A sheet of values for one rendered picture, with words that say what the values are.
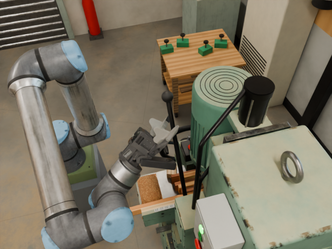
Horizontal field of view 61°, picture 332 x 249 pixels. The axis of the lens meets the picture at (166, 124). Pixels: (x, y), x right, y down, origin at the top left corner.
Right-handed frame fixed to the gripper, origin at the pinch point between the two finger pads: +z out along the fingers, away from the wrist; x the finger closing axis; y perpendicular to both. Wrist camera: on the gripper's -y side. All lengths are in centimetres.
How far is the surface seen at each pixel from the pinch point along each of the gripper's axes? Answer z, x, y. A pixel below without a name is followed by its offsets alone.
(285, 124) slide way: 15.3, -30.4, -10.8
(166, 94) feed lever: 4.6, -6.0, 8.8
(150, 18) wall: 79, 317, 24
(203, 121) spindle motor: 5.0, -15.3, -1.3
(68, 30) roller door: -3, 306, 93
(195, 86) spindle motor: 10.7, -13.9, 5.9
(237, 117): 10.1, -26.4, -2.8
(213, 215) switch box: -8.3, -39.3, -5.7
